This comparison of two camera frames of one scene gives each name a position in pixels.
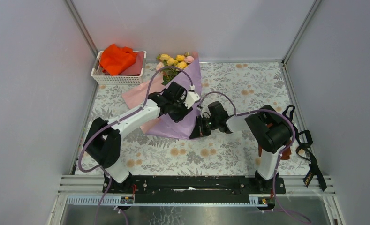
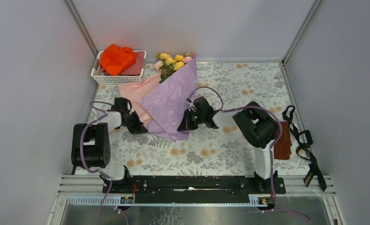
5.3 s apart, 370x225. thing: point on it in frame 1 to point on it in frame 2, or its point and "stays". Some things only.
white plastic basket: (100, 77) stays
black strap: (305, 138) stays
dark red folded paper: (136, 68) stays
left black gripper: (184, 110) to (139, 128)
